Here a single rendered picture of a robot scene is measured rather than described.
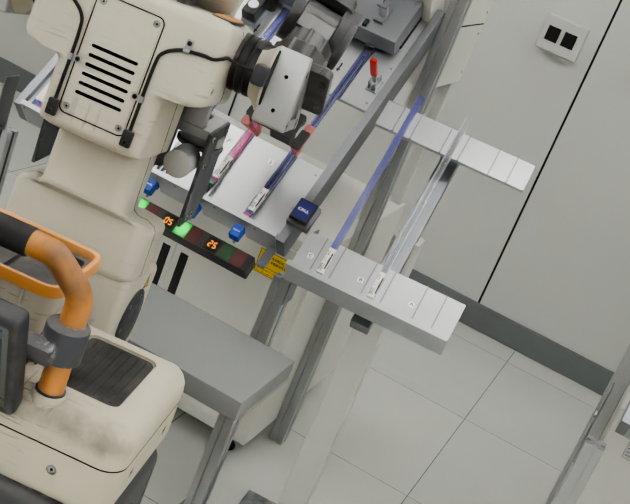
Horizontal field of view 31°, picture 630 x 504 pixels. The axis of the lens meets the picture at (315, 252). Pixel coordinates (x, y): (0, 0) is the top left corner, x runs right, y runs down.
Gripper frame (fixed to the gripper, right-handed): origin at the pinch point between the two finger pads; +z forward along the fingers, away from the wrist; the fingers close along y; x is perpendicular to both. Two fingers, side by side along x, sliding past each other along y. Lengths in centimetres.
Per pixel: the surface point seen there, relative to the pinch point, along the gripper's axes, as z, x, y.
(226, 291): 50, 14, 6
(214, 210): 8.0, 17.1, 5.2
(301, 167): 7.1, -1.3, -5.1
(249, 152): 7.3, 1.2, 6.6
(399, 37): 0.7, -38.8, -7.8
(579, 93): 121, -144, -34
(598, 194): 142, -124, -55
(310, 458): 47, 41, -34
